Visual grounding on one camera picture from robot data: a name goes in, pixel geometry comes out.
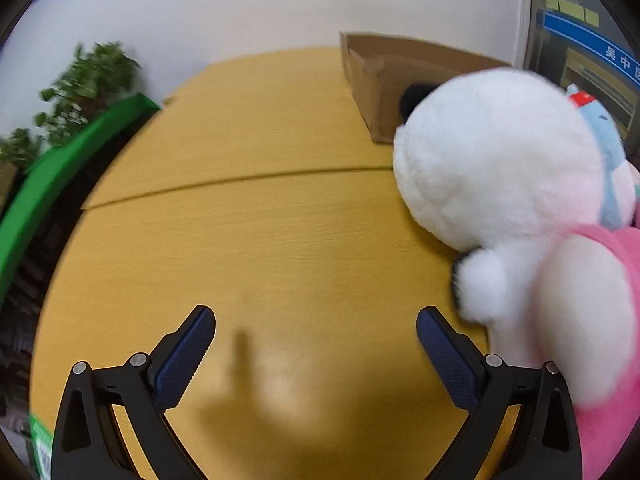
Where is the blue band on glass door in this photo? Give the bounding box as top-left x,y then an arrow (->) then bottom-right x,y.
544,10 -> 640,81

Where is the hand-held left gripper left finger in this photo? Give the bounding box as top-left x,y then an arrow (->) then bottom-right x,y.
51,304 -> 217,480

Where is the green leafy potted plant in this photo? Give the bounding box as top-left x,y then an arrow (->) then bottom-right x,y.
0,42 -> 141,166

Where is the green panel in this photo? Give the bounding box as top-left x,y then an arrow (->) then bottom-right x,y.
0,94 -> 163,301

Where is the green white packet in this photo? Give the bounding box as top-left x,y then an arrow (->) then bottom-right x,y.
29,412 -> 54,480

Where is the light blue plush toy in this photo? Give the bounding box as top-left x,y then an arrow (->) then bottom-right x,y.
565,85 -> 636,231

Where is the brown cardboard box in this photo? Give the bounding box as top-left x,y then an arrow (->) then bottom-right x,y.
340,31 -> 513,145

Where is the white plush toy pink dress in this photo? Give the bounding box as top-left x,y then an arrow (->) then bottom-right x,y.
392,67 -> 640,480

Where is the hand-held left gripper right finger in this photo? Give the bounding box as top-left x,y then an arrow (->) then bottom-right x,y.
416,306 -> 583,480

